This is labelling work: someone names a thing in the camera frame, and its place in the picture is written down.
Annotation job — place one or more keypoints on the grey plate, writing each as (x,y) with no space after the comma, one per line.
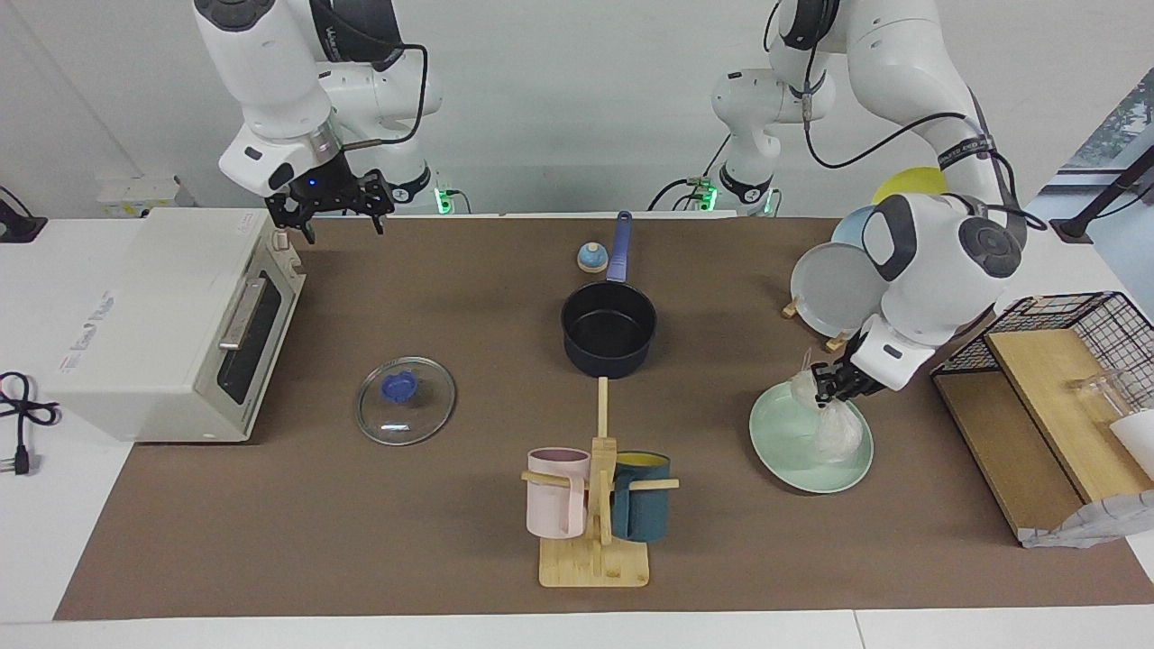
(834,288)

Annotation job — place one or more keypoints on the clear glass cup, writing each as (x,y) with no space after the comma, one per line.
(1104,397)

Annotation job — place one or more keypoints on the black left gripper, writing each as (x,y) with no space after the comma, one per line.
(856,383)

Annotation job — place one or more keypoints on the wooden plate rack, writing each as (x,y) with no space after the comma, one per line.
(838,343)

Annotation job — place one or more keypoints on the yellow plate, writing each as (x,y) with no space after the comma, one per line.
(911,185)

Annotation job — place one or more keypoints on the beige toaster oven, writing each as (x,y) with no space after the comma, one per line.
(153,315)

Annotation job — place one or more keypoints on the dark teal mug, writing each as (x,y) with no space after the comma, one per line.
(642,505)

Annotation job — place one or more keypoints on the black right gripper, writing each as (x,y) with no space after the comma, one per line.
(334,189)

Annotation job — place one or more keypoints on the wooden mug tree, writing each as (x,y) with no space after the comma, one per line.
(595,563)

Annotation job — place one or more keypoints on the grey marbled panel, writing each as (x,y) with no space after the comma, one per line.
(1082,523)

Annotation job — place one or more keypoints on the white cup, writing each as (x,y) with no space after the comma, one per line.
(1138,442)

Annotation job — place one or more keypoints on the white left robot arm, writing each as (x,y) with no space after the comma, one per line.
(938,261)

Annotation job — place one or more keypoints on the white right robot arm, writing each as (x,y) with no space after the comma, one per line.
(261,81)

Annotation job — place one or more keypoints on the black clamp base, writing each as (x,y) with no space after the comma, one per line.
(18,225)

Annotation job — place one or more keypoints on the light blue plate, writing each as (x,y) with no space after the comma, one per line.
(852,230)

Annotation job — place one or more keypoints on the light green plate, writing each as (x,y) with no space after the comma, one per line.
(793,451)

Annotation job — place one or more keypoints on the glass lid with blue knob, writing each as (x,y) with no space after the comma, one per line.
(406,401)

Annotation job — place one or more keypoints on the brown table mat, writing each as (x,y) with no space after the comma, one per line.
(361,541)

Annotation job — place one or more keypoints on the small blue wooden knob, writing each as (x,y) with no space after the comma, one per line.
(591,260)

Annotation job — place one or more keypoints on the clear vermicelli bag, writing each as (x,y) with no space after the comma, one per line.
(834,433)

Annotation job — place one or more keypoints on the pink mug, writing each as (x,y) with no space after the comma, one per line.
(554,496)

